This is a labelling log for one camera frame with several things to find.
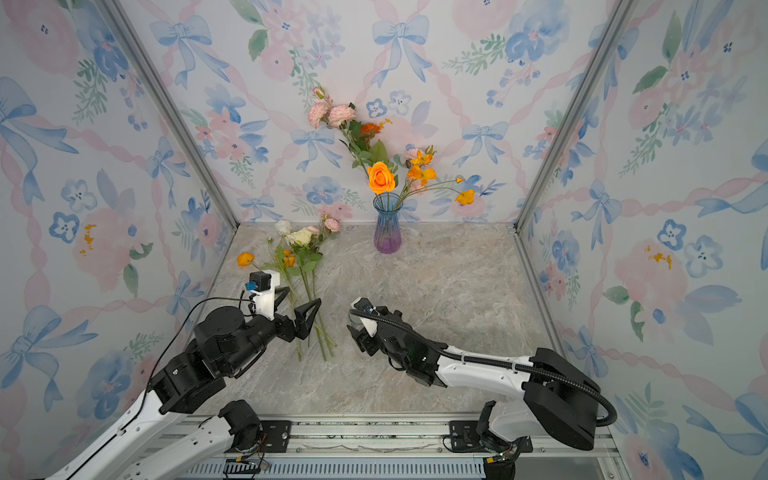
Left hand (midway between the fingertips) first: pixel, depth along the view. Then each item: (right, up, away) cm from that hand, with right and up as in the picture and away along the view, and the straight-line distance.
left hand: (304, 293), depth 65 cm
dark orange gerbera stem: (+15, +42, +29) cm, 53 cm away
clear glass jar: (+11, -7, +6) cm, 14 cm away
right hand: (+10, -7, +14) cm, 19 cm away
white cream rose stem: (-21, +19, +46) cm, 54 cm away
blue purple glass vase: (+18, +17, +42) cm, 48 cm away
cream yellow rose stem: (-13, +15, +43) cm, 47 cm away
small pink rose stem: (-5, +19, +48) cm, 52 cm away
